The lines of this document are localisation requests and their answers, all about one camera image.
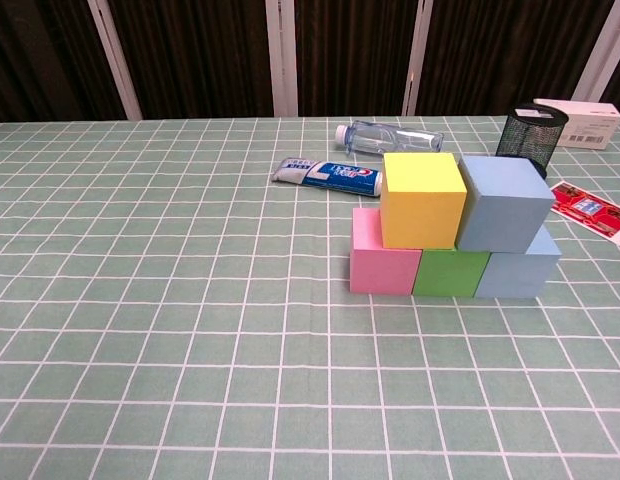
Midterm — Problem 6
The yellow foam cube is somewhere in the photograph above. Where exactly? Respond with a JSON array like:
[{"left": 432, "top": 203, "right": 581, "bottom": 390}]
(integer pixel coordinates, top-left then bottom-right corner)
[{"left": 379, "top": 152, "right": 468, "bottom": 250}]

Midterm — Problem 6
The clear plastic water bottle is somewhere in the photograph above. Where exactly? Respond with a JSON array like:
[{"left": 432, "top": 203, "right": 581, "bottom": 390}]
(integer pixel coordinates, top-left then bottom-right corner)
[{"left": 334, "top": 118, "right": 445, "bottom": 157}]

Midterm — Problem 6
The white frame post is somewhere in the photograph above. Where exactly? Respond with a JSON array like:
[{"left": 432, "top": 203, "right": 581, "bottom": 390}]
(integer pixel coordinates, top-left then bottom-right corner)
[
  {"left": 87, "top": 0, "right": 143, "bottom": 121},
  {"left": 402, "top": 0, "right": 434, "bottom": 117},
  {"left": 265, "top": 0, "right": 299, "bottom": 117},
  {"left": 572, "top": 0, "right": 620, "bottom": 101}
]

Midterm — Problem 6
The white cardboard box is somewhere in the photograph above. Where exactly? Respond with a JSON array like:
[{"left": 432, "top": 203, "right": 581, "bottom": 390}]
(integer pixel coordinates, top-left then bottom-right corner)
[{"left": 533, "top": 97, "right": 620, "bottom": 150}]

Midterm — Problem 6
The light blue foam cube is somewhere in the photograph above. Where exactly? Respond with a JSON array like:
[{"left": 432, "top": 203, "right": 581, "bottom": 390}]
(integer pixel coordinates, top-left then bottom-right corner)
[
  {"left": 456, "top": 155, "right": 556, "bottom": 254},
  {"left": 473, "top": 224, "right": 562, "bottom": 300}
]

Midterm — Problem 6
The pink foam cube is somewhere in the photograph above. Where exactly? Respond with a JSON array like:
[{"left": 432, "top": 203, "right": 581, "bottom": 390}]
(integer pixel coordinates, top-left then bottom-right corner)
[{"left": 349, "top": 207, "right": 423, "bottom": 295}]

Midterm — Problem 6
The black mesh pen holder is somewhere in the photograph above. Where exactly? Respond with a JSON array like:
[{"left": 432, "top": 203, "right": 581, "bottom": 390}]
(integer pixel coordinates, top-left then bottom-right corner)
[{"left": 494, "top": 103, "right": 570, "bottom": 180}]

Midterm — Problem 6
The green checkered tablecloth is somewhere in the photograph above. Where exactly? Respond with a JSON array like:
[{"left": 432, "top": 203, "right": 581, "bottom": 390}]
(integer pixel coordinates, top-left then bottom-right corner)
[{"left": 0, "top": 115, "right": 620, "bottom": 480}]

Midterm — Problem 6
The blue white toothpaste tube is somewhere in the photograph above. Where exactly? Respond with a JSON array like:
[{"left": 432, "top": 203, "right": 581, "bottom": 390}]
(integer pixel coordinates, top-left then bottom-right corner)
[{"left": 271, "top": 157, "right": 386, "bottom": 199}]

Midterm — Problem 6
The green foam cube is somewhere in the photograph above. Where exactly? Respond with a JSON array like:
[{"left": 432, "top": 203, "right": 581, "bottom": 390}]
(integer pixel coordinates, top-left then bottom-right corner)
[{"left": 412, "top": 248, "right": 491, "bottom": 299}]

